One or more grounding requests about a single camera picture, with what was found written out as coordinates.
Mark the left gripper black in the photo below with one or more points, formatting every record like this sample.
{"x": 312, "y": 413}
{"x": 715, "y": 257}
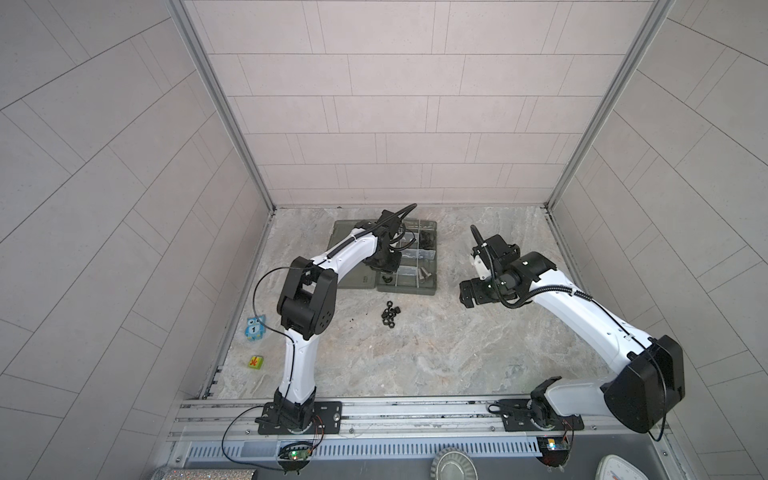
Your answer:
{"x": 392, "y": 267}

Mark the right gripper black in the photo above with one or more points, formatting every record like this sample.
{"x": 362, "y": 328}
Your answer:
{"x": 475, "y": 295}

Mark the black bolt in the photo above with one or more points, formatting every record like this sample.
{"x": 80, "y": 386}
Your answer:
{"x": 427, "y": 240}

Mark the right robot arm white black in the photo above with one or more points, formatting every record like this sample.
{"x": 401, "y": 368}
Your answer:
{"x": 647, "y": 373}

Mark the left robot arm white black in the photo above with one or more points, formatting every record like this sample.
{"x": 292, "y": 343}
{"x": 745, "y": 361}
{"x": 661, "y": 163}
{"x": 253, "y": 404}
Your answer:
{"x": 307, "y": 302}

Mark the blue robot sticker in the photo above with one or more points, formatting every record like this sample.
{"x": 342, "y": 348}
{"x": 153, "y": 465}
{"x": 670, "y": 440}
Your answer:
{"x": 255, "y": 328}

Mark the yellow green sticker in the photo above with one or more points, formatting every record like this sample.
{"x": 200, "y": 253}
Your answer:
{"x": 256, "y": 362}

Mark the round metal dish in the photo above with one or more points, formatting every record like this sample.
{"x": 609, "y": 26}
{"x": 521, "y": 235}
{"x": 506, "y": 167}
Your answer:
{"x": 452, "y": 464}

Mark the right circuit board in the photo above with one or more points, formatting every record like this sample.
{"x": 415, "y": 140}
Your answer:
{"x": 555, "y": 451}

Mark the circuit board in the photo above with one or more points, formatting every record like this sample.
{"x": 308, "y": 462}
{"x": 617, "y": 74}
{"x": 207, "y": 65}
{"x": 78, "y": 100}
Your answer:
{"x": 555, "y": 451}
{"x": 299, "y": 451}

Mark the left circuit board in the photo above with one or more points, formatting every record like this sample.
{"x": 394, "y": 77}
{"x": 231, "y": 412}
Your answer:
{"x": 299, "y": 451}

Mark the white scale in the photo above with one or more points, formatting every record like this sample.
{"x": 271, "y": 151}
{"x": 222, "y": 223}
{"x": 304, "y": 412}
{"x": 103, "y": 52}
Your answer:
{"x": 614, "y": 467}

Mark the glittery grey roll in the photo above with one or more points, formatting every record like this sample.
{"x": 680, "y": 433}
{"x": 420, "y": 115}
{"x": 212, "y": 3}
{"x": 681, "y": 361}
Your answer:
{"x": 204, "y": 474}

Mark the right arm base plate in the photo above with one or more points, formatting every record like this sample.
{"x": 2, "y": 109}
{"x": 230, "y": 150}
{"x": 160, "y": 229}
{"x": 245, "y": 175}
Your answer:
{"x": 531, "y": 415}

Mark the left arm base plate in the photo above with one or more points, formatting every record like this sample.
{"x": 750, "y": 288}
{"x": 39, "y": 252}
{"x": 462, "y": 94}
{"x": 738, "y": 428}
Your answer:
{"x": 281, "y": 418}

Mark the aluminium mounting rail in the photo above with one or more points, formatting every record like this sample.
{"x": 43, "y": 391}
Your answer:
{"x": 388, "y": 417}

